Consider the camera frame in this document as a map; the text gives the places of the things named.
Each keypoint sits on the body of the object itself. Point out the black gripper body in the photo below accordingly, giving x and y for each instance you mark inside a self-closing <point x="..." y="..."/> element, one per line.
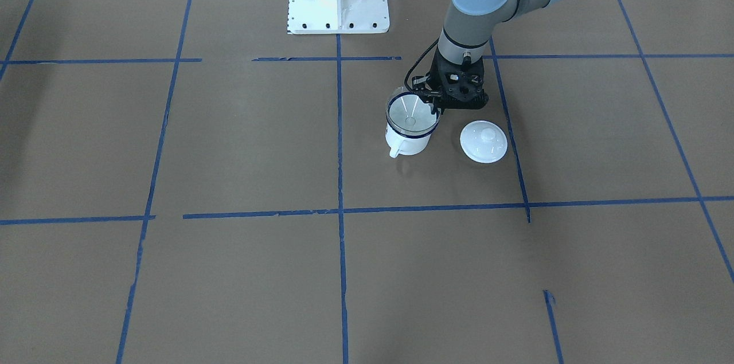
<point x="426" y="95"/>

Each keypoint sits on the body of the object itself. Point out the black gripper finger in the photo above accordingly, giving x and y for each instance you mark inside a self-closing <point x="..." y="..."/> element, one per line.
<point x="422" y="94"/>
<point x="430" y="112"/>

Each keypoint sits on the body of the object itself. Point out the clear plastic funnel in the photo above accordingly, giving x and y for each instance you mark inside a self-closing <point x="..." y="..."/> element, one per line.
<point x="408" y="116"/>

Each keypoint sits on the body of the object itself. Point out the white enamel lid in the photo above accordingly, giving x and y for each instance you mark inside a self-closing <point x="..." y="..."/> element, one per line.
<point x="483" y="142"/>

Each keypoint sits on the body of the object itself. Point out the white enamel mug blue rim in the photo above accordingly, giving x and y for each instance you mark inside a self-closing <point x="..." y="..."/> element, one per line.
<point x="400" y="145"/>

